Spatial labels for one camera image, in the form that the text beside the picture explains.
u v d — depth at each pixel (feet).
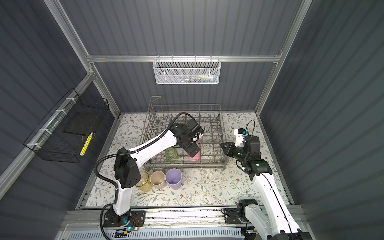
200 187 2.77
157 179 2.75
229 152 2.20
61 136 2.32
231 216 2.42
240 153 2.11
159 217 2.47
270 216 1.34
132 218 2.37
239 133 2.26
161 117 3.70
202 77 3.01
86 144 2.28
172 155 2.84
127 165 1.70
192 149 2.47
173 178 2.75
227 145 2.32
